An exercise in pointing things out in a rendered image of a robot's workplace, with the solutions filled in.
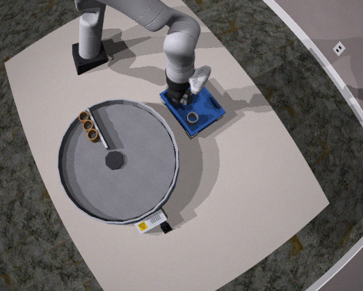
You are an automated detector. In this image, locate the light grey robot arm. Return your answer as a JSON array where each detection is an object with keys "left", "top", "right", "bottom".
[{"left": 75, "top": 0, "right": 201, "bottom": 74}]

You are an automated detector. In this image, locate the blue square tray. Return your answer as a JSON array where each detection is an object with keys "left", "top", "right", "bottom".
[{"left": 160, "top": 87, "right": 226, "bottom": 139}]

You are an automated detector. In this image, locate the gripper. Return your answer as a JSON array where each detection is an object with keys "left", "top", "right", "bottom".
[{"left": 166, "top": 64, "right": 211, "bottom": 105}]

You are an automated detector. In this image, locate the bronze bushing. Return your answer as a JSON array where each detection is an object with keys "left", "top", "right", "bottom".
[
  {"left": 79, "top": 111, "right": 91, "bottom": 123},
  {"left": 87, "top": 129, "right": 100, "bottom": 143},
  {"left": 83, "top": 120, "right": 95, "bottom": 133}
]

